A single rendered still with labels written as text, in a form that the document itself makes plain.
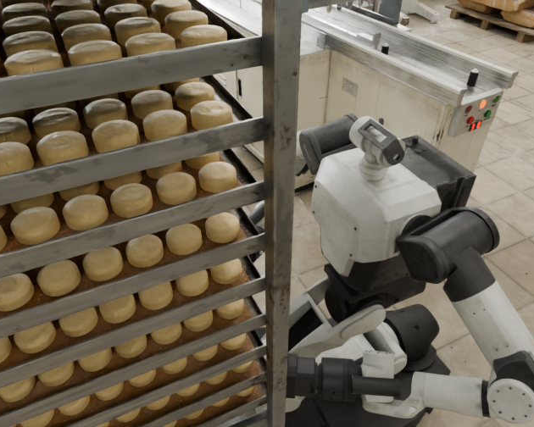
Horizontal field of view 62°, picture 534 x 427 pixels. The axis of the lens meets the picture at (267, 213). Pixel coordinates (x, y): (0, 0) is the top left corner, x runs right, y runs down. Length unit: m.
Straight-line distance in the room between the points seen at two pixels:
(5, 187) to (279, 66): 0.29
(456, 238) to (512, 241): 1.74
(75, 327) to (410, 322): 1.15
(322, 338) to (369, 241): 0.36
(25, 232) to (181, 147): 0.20
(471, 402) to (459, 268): 0.26
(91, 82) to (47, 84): 0.04
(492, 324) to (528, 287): 1.50
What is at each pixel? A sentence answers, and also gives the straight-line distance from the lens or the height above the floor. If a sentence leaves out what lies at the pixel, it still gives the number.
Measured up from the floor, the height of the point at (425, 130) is 0.70.
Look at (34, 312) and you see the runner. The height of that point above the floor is 1.15.
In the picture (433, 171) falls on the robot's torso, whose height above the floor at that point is 1.02.
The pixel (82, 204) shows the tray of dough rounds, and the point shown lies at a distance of 0.58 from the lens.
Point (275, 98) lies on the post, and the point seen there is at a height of 1.37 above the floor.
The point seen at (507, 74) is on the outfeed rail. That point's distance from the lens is 2.00.
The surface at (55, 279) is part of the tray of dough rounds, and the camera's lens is 0.63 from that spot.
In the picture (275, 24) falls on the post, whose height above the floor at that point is 1.45.
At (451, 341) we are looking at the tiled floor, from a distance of 2.04.
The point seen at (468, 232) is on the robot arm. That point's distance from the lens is 0.89.
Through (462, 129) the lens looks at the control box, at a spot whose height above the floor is 0.73.
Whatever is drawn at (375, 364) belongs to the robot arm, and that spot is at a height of 0.74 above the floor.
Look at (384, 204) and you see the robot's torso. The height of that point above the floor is 1.02.
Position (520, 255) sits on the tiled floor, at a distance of 2.54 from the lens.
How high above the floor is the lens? 1.57
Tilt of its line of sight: 40 degrees down
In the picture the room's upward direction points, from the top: straight up
